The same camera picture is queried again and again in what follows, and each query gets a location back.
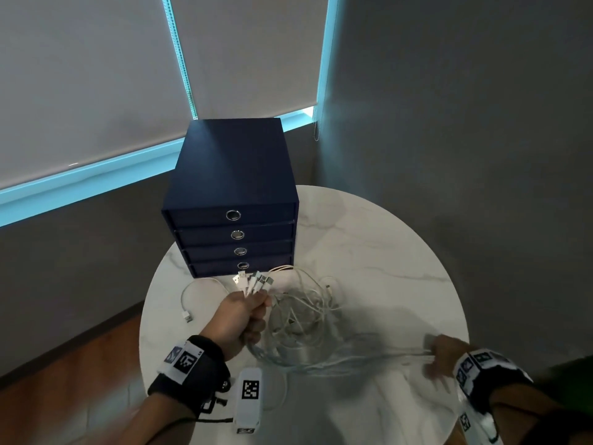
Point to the person's left hand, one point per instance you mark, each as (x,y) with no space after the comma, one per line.
(231,319)

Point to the navy blue drawer unit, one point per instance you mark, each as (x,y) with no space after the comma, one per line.
(231,166)

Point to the window frame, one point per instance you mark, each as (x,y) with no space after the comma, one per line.
(92,178)

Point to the person's left forearm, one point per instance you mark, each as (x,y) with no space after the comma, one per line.
(153,424)

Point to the narrow grey roller blind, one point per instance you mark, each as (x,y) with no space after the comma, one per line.
(250,50)

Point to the wide grey roller blind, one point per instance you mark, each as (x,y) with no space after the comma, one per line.
(83,74)

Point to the person's right forearm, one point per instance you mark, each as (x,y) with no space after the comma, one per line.
(519,412)

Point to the person's left fingers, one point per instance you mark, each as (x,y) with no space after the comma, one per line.
(257,319)

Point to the person's right hand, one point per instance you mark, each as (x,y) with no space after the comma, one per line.
(447,354)

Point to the dark green clothing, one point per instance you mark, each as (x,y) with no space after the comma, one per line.
(572,389)

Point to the white wrist camera with marker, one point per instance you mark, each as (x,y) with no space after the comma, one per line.
(248,407)
(479,428)

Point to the person's right fingers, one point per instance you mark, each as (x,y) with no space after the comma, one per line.
(435,352)

